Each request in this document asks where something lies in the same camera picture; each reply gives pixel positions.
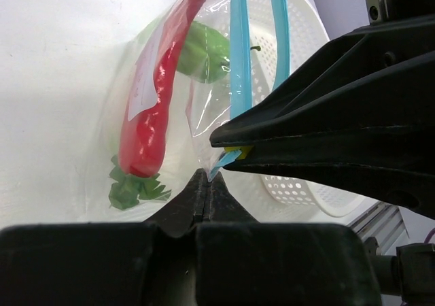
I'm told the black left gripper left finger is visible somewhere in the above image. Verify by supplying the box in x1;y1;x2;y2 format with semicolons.
1;170;207;305

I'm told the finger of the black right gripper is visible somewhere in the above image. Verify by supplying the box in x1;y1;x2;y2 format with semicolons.
210;15;434;147
226;126;434;218

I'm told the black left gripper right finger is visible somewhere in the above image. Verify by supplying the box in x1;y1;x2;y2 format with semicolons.
195;170;383;306

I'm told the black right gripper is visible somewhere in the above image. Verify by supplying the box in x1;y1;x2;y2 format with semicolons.
363;0;435;27

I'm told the red toy chili pepper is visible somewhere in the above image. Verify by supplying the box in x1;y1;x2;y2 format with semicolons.
118;0;206;177

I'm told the clear zip top bag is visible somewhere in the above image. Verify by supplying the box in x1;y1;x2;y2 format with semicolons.
81;0;292;222

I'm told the green toy pepper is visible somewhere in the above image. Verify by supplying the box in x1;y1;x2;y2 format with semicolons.
135;20;262;84

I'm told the white toy radish green top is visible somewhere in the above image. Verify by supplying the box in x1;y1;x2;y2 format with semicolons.
108;155;172;211

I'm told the white perforated plastic basket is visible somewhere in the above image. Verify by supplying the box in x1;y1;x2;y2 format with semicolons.
190;0;378;218

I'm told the aluminium mounting rail frame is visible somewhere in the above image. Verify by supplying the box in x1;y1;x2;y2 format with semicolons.
350;203;410;255

